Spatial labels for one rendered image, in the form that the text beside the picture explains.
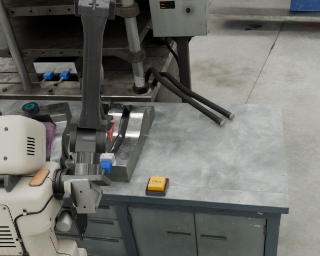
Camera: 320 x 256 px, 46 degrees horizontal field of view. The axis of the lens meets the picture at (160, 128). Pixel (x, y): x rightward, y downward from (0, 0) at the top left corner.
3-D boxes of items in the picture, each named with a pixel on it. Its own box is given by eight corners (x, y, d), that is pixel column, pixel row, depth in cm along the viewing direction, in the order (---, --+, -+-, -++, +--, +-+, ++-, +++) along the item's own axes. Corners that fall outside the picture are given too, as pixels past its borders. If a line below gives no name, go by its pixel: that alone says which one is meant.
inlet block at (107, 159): (106, 185, 148) (103, 174, 145) (94, 184, 149) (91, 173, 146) (116, 163, 159) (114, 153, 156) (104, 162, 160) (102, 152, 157)
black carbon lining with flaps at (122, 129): (117, 159, 160) (113, 141, 154) (81, 157, 163) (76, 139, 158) (137, 114, 187) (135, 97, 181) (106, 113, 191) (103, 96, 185)
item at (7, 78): (152, 105, 219) (150, 94, 215) (-41, 101, 249) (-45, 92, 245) (177, 45, 285) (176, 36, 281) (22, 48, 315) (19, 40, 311)
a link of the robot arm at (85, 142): (74, 157, 103) (94, 158, 104) (77, 121, 106) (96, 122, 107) (75, 164, 112) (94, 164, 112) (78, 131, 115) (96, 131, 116)
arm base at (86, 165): (58, 181, 101) (102, 180, 99) (60, 151, 103) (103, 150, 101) (69, 186, 109) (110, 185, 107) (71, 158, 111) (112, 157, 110)
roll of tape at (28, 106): (28, 118, 187) (25, 112, 185) (21, 113, 192) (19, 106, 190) (42, 111, 191) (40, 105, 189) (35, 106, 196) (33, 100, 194)
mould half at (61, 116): (61, 184, 161) (54, 164, 155) (0, 192, 161) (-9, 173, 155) (72, 119, 202) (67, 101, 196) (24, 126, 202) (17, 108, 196)
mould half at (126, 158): (129, 182, 157) (124, 157, 150) (71, 178, 163) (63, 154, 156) (155, 115, 197) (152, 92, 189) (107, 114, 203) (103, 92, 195)
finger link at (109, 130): (102, 134, 152) (97, 115, 147) (119, 135, 151) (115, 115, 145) (96, 145, 147) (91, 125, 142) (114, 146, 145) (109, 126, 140)
